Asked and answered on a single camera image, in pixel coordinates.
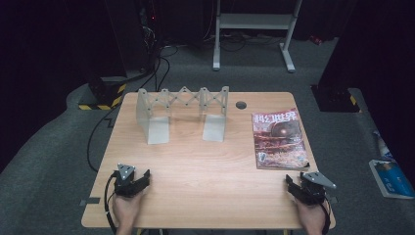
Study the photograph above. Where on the person's right hand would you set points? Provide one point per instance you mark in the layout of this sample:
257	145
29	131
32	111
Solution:
310	215

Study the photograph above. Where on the person's left hand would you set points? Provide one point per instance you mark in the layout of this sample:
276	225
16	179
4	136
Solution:
125	209

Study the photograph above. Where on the black base with yellow stripes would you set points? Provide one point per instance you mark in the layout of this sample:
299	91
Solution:
336	99
106	94

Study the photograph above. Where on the black equipment tower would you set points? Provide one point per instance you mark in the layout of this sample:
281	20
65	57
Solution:
133	36

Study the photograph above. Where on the red cover magazine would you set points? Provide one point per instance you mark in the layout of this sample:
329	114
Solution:
280	140

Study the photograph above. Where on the small red object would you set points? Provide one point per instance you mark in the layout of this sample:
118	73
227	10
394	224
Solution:
315	39

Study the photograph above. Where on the white metal stand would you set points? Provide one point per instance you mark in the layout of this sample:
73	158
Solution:
254	21

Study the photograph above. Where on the grey tape strip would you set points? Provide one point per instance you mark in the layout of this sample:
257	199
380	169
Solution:
90	201
332	199

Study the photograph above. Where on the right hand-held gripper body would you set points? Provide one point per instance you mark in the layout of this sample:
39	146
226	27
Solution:
313	189

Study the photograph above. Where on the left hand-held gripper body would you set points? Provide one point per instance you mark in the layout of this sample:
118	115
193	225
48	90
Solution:
125	182

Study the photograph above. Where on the grey expandable book rack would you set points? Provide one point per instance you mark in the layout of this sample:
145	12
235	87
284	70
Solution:
156	129

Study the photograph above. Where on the white and blue bottle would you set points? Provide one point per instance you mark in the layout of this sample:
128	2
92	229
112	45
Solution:
384	147

